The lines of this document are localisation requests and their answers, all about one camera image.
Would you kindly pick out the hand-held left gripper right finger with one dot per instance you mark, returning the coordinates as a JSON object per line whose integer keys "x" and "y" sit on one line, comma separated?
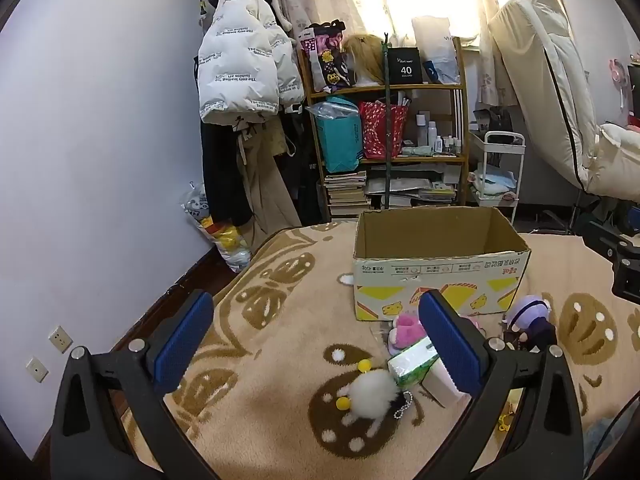
{"x": 450, "y": 345}

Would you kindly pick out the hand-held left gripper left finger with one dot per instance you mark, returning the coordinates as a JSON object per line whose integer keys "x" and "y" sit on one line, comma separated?
{"x": 185, "y": 340}

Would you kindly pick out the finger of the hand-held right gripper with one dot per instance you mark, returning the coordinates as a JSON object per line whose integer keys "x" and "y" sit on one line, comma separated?
{"x": 607, "y": 242}

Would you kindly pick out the white foam block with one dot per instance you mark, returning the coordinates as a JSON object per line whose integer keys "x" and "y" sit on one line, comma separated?
{"x": 440, "y": 382}

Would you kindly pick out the green tissue pack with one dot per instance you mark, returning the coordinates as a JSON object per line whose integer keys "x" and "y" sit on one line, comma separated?
{"x": 407, "y": 365}

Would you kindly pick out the printed cardboard box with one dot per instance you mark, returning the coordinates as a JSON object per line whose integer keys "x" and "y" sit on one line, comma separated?
{"x": 430, "y": 280}

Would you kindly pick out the purple-haired plush doll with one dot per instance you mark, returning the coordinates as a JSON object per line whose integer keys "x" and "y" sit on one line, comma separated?
{"x": 527, "y": 312}

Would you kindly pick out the pink plush toy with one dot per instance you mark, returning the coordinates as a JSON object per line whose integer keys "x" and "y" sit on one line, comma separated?
{"x": 407, "y": 330}

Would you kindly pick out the small yellow toy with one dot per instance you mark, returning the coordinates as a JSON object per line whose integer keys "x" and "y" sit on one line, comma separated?
{"x": 502, "y": 421}

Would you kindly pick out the clear plastic bag of items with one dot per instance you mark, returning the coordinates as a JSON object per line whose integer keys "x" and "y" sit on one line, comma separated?
{"x": 225, "y": 240}

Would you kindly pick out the light blue cloth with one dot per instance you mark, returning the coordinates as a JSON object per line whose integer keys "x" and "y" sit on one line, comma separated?
{"x": 492, "y": 182}

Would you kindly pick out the white trolley cart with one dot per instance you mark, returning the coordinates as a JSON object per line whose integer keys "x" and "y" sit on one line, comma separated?
{"x": 505, "y": 137}

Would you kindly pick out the stack of papers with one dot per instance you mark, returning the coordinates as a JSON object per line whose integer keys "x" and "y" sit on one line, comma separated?
{"x": 415, "y": 190}

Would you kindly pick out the black hanging garment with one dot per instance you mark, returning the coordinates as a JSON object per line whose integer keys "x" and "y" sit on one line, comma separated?
{"x": 222, "y": 175}
{"x": 305, "y": 180}

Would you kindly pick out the pink fan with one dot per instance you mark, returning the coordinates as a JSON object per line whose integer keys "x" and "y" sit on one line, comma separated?
{"x": 619, "y": 72}

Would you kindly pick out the beige hanging trousers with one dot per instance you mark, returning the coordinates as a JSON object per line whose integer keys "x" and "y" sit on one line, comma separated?
{"x": 265, "y": 185}

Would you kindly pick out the stack of books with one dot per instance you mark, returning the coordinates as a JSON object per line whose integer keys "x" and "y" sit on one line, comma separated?
{"x": 345, "y": 195}

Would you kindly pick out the white folded mattress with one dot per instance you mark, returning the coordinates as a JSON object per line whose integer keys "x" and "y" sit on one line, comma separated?
{"x": 535, "y": 60}

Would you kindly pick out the wooden shelf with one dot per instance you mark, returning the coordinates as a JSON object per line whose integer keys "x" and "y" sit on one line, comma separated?
{"x": 462, "y": 110}

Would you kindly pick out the row of cosmetic bottles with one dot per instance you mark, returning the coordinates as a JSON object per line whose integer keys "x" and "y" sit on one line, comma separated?
{"x": 432, "y": 135}

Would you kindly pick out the red gift bag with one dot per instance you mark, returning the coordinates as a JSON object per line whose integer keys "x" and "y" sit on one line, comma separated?
{"x": 377, "y": 130}

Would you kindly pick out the green pole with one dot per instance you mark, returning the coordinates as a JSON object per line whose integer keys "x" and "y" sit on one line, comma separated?
{"x": 387, "y": 125}

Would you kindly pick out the teal bag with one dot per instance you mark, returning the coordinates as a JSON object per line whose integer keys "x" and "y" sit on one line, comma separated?
{"x": 340, "y": 142}

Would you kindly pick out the white plastic bag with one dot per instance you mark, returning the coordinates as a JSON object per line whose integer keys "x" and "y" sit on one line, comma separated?
{"x": 435, "y": 50}

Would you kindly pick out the black box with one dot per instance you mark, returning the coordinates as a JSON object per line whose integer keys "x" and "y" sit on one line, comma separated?
{"x": 404, "y": 65}

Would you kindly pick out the white puffer jacket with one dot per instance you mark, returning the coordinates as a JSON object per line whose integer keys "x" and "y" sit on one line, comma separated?
{"x": 240, "y": 60}

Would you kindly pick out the blonde wig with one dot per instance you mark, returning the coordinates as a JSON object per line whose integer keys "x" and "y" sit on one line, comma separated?
{"x": 362, "y": 57}

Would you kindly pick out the pink and black printed bag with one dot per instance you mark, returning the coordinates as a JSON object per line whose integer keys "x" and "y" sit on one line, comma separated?
{"x": 325, "y": 55}

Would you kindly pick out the white wall socket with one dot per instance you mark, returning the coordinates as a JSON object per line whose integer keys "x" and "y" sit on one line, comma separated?
{"x": 60, "y": 339}
{"x": 37, "y": 370}

